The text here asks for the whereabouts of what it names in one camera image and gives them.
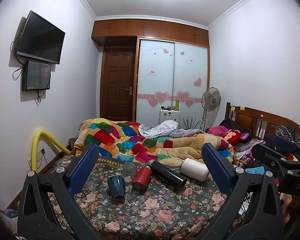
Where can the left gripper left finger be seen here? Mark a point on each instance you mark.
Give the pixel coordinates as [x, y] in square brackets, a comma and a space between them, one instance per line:
[36, 216]

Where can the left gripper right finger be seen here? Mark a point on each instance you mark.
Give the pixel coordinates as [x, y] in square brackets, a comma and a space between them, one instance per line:
[263, 218]

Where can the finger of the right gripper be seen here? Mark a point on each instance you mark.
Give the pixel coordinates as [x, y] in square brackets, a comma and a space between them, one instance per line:
[287, 142]
[278, 162]

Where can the black thermos bottle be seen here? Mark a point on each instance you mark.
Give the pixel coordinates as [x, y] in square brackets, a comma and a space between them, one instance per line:
[171, 178]

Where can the white cylindrical cup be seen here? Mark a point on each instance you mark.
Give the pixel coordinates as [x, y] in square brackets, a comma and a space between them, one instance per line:
[194, 169]

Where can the clear glass cup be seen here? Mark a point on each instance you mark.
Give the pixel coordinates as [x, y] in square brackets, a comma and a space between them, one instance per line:
[129, 170]

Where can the red thermos cup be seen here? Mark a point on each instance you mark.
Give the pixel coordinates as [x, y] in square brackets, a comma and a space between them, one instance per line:
[142, 179]

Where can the light blue book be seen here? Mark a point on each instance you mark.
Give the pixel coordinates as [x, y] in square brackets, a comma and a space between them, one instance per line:
[255, 170]

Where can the wooden headboard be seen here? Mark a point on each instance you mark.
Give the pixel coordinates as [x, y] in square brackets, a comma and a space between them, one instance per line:
[260, 123]

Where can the pink red clothes pile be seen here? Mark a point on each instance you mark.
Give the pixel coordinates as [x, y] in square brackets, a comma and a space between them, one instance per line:
[229, 130]

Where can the floral bed sheet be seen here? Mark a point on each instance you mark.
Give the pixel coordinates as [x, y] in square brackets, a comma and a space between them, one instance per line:
[157, 213]

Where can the standing electric fan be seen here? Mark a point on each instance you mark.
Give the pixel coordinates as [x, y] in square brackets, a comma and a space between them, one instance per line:
[209, 102]

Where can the dark green faceted mug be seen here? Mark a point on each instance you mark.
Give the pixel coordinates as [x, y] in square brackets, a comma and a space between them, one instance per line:
[117, 188]

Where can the small white cabinet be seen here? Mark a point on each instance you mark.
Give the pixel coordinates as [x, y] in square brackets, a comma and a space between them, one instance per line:
[169, 115]

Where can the green bottle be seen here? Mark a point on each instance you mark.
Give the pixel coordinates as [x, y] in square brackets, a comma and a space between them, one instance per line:
[177, 105]

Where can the colourful patchwork blanket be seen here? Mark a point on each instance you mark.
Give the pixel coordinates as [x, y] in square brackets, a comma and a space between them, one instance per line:
[121, 140]

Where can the grey white crumpled cloth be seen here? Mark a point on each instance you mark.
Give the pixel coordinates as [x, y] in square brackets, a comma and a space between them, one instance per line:
[168, 128]

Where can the white heart sliding wardrobe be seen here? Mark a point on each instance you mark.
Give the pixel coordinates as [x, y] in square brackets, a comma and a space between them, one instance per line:
[170, 71]

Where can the dark brown wooden door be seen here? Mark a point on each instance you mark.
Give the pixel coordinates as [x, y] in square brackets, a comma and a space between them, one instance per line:
[116, 88]

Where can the wooden overhead cabinets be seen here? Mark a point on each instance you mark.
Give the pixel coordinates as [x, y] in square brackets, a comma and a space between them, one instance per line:
[124, 32]

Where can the yellow padded bed rail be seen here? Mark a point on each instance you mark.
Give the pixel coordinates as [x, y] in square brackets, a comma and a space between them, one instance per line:
[39, 136]

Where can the small black wall monitor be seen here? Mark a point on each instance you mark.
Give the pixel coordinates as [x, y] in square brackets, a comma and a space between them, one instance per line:
[36, 76]

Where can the wall mounted black television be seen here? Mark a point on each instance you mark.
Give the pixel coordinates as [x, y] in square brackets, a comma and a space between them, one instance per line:
[41, 40]

